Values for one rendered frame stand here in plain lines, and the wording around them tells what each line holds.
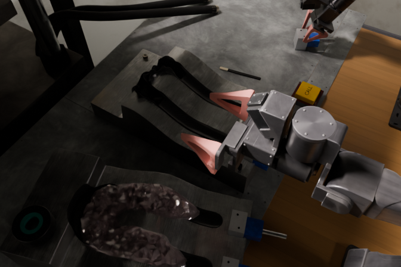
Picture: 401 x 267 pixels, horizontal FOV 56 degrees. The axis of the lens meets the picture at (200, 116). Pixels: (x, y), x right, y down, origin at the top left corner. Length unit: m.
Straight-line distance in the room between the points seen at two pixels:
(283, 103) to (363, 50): 0.93
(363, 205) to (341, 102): 0.70
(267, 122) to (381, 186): 0.18
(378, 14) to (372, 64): 1.27
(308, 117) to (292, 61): 0.80
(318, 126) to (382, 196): 0.13
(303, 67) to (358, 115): 0.24
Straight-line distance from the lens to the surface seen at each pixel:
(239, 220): 0.89
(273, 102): 0.52
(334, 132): 0.52
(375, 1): 2.60
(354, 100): 1.26
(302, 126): 0.51
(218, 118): 1.02
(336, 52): 1.39
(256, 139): 0.57
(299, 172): 0.58
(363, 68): 1.37
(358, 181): 0.57
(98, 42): 2.63
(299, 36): 1.33
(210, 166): 0.59
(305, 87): 1.20
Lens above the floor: 1.71
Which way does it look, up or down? 53 degrees down
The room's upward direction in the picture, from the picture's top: straight up
